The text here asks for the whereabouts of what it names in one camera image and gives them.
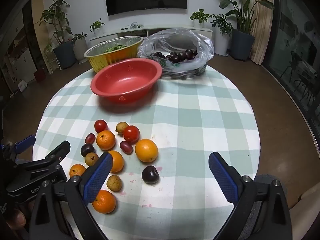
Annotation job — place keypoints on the green checked tablecloth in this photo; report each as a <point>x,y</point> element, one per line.
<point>200,130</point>

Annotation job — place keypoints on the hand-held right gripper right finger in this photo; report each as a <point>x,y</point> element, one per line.
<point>223,177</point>

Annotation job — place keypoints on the glass sliding door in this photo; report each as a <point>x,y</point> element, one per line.
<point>295,42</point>

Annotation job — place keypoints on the red bin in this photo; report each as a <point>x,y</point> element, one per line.
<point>40,75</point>

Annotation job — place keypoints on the yellow foil bowl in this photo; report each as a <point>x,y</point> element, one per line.
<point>110,57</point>

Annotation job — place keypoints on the red grape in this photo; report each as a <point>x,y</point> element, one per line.
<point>126,146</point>
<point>90,138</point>

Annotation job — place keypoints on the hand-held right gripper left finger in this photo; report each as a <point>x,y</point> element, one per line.
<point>97,177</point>

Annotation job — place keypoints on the small plant ribbed white pot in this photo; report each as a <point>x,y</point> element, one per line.
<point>80,48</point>

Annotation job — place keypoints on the tall leafy plant dark pot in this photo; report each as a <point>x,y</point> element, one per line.
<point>64,55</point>

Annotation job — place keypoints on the large red tomato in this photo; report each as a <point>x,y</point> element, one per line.
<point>131,133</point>

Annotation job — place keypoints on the beige curtain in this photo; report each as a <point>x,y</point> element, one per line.
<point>262,30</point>

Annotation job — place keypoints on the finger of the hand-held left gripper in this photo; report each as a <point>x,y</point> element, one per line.
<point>26,142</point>
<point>60,151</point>

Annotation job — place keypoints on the person's left hand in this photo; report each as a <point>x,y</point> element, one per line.
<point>16,218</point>

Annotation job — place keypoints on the large orange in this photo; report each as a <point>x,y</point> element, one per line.
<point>146,150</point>

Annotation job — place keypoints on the dark metal chair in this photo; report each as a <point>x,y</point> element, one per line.
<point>296,62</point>

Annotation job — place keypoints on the clear plastic bag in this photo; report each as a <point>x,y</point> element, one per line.
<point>175,37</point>

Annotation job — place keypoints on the white television cabinet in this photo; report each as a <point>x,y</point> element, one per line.
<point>112,33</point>

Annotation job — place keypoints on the leafy greens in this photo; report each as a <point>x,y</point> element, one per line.
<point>115,48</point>

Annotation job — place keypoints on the small mandarin orange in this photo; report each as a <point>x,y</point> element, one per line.
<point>77,170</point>

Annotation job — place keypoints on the white cardboard box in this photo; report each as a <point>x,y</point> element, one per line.
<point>22,85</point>

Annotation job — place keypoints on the pile of dark cherries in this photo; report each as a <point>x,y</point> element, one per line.
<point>175,56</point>

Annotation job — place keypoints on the red plastic bowl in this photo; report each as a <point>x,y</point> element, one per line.
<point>125,80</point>

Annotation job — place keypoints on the small red tomato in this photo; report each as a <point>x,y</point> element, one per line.
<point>100,125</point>

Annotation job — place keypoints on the small plant round white pot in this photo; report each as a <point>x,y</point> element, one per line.
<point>98,31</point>
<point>198,24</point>

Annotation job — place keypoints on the broad-leaf plant dark pot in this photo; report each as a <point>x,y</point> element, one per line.
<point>242,45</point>

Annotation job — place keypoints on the bushy plant tall white pot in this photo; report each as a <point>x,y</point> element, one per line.
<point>221,43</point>

